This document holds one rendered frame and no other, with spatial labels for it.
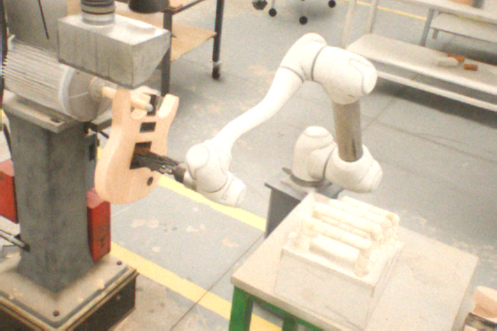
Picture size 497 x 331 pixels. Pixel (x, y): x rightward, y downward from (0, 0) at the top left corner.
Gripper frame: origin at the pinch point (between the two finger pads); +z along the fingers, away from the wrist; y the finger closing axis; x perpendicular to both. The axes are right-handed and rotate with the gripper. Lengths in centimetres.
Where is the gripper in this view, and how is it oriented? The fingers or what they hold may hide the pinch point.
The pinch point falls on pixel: (141, 155)
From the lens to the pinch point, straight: 213.6
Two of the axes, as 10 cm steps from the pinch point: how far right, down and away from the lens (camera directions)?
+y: 4.4, -0.6, 8.9
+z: -8.6, -3.2, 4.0
